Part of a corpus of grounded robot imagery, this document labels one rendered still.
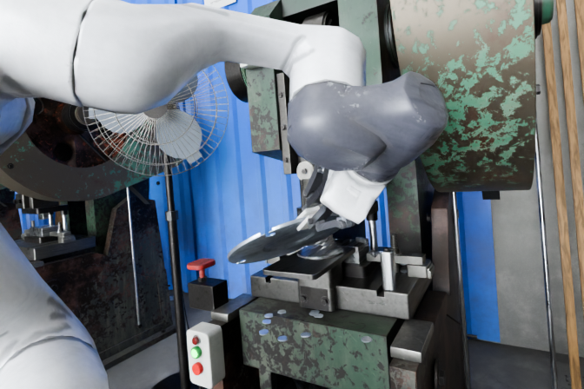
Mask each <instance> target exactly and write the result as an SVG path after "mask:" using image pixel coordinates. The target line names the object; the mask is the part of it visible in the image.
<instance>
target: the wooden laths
mask: <svg viewBox="0 0 584 389"><path fill-rule="evenodd" d="M556 8H557V18H558V28H559V38H560V48H561V68H562V78H563V88H564V99H565V109H566V119H567V138H568V149H569V159H570V169H571V180H572V190H573V200H574V219H575V230H576V240H577V250H578V261H579V270H580V281H581V300H582V311H583V320H584V201H583V191H582V181H581V162H580V152H579V143H578V132H577V122H576V113H575V103H574V84H573V74H572V63H571V54H570V44H569V34H568V24H567V6H566V0H556ZM574 10H575V20H576V29H577V39H578V49H579V58H580V68H581V87H582V96H583V106H584V0H574ZM541 27H542V38H543V49H544V59H545V70H546V81H547V101H548V112H549V123H550V134H551V144H552V155H553V166H554V186H555V197H556V208H557V219H558V229H559V241H560V251H561V271H562V283H563V293H564V304H565V314H566V326H567V346H568V357H569V368H570V379H571V389H581V370H580V360H579V349H578V339H577V328H576V318H575V307H574V288H573V277H572V267H571V256H570V246H569V235H568V224H567V204H566V195H565V184H564V174H563V163H562V152H561V132H560V122H559V111H558V102H557V91H556V81H555V70H554V50H553V39H552V29H551V21H550V23H545V24H542V25H541ZM534 160H535V172H536V183H537V194H538V206H539V217H540V229H541V251H542V262H543V273H544V285H545V296H546V308H547V329H548V341H549V352H550V364H551V375H552V387H553V389H558V379H557V367H556V356H555V344H554V323H553V312H552V301H551V289H550V279H549V267H548V245H547V235H546V223H545V212H544V200H543V190H542V179H541V157H540V145H539V135H538V123H537V112H536V135H535V159H534Z"/></svg>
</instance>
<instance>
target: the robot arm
mask: <svg viewBox="0 0 584 389"><path fill-rule="evenodd" d="M366 55H367V51H366V50H365V49H364V47H363V45H362V42H361V40H360V38H359V37H358V36H356V35H354V34H352V33H351V32H349V31H347V30H345V29H344V28H341V27H338V26H324V25H307V24H297V23H289V22H284V21H280V20H275V19H272V18H267V17H263V16H255V15H250V14H246V13H242V12H237V11H233V10H225V9H220V8H216V7H211V6H207V5H202V4H198V3H184V4H133V3H126V2H124V1H121V0H0V155H1V154H2V153H3V152H4V151H5V150H6V149H7V148H8V147H9V146H10V145H11V144H12V143H13V142H15V141H16V140H17V139H18V138H19V137H20V136H21V135H22V134H23V132H24V131H25V130H26V129H27V128H28V127H29V126H30V124H31V123H32V121H33V115H34V108H35V101H34V99H33V98H40V97H44V98H48V99H51V100H54V101H58V102H64V103H68V104H71V105H75V106H78V107H82V106H85V107H89V108H93V109H100V110H103V111H108V112H111V113H116V114H124V115H138V114H140V113H142V112H145V111H148V110H151V109H154V108H157V107H160V106H163V105H164V104H167V103H168V102H169V101H170V100H171V99H172V98H173V97H174V96H175V95H176V94H177V93H178V92H179V91H180V90H181V89H182V88H183V87H184V86H185V85H186V84H187V83H188V82H189V81H190V80H191V79H193V78H194V77H195V76H196V75H197V74H198V73H199V72H200V71H201V70H203V69H206V68H208V67H210V66H212V65H214V64H216V63H219V62H233V63H242V64H248V65H254V66H259V67H264V68H270V69H279V70H282V71H283V72H284V73H285V74H286V75H287V76H288V77H289V103H288V133H287V141H288V142H289V144H290V146H291V147H292V148H293V150H294V151H295V152H296V153H297V154H298V155H299V156H300V157H302V158H304V159H305V160H307V161H309V162H311V163H313V164H315V166H314V171H313V173H312V175H311V177H310V179H309V182H308V184H307V187H306V188H305V190H304V192H303V196H304V198H307V201H306V202H305V205H304V206H303V207H302V213H301V214H300V215H299V216H298V217H297V218H296V219H299V218H302V217H306V216H308V217H307V218H306V219H305V220H304V221H303V222H302V223H301V224H300V226H299V227H298V228H297V230H298V231H301V230H304V229H311V228H315V229H316V231H317V232H319V231H322V230H326V229H330V228H332V227H338V228H340V229H344V228H346V227H353V226H354V225H355V224H356V223H357V224H359V223H360V222H362V221H363V220H364V219H365V218H366V216H367V214H368V212H369V210H370V209H371V208H372V206H373V204H374V203H375V201H376V199H377V198H378V196H379V195H380V193H381V192H382V190H383V189H384V188H385V187H386V186H387V184H388V183H389V182H390V181H391V180H392V179H394V178H395V177H396V175H397V173H398V172H399V170H400V168H402V167H405V166H407V165H409V163H410V162H412V161H413V160H414V159H416V158H417V157H418V156H419V155H421V154H422V153H423V152H425V151H426V150H427V149H428V148H430V147H431V146H432V145H433V144H434V143H435V141H436V140H437V139H438V137H439V136H440V134H441V133H442V131H443V130H444V129H445V128H446V127H447V125H448V117H449V115H448V110H447V106H446V103H445V100H444V97H443V94H442V92H441V91H440V90H439V89H438V88H437V87H436V86H435V84H434V83H433V82H432V81H431V80H429V79H427V77H425V76H423V75H421V74H419V73H415V72H413V71H409V72H408V73H406V74H404V75H402V76H400V77H398V78H396V79H395V80H394V81H391V82H385V83H382V84H375V85H368V86H366ZM321 203H322V204H321ZM318 205H322V206H321V208H320V207H319V206H318ZM333 213H336V214H338V215H339V217H337V218H336V220H332V221H327V222H326V220H327V219H328V218H329V217H330V215H332V214H333ZM0 389H109V383H108V375H107V373H106V371H105V369H104V366H103V363H102V361H101V359H100V357H99V354H98V352H97V349H96V345H95V342H94V340H93V339H92V338H91V336H90V334H89V332H88V331H87V329H86V328H85V327H84V325H83V324H82V323H81V322H80V320H79V319H78V318H77V317H76V316H75V315H74V314H73V313H72V312H71V310H70V309H69V308H68V307H67V306H66V305H65V304H64V302H63V301H62V300H61V299H60V298H59V297H58V296H57V295H56V293H55V292H54V291H53V290H52V289H51V288H50V287H49V286H48V284H47V283H46V282H45V281H44V280H43V279H42V278H41V276H40V275H39V274H38V272H37V271H36V269H35V268H34V267H33V266H32V265H31V263H30V262H29V260H28V259H27V258H26V256H25V255H24V254H23V252H22V251H21V249H20V248H19V247H18V245H17V244H16V243H15V242H14V241H13V239H12V238H11V237H10V235H9V233H8V232H7V231H6V229H5V228H4V227H3V225H2V224H1V222H0Z"/></svg>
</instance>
